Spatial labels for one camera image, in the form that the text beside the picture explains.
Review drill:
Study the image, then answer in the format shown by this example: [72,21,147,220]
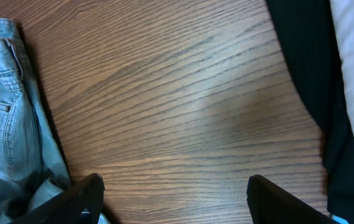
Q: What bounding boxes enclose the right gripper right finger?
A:
[246,175,336,224]

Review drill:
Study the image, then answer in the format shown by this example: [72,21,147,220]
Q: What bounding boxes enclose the light blue denim shorts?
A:
[0,17,112,224]

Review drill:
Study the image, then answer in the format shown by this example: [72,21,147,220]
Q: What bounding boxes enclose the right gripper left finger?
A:
[12,173,105,224]

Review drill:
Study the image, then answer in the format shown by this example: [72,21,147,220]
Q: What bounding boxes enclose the sky blue garment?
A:
[332,215,349,224]

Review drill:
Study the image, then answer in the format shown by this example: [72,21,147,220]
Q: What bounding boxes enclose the black garment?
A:
[266,0,354,223]

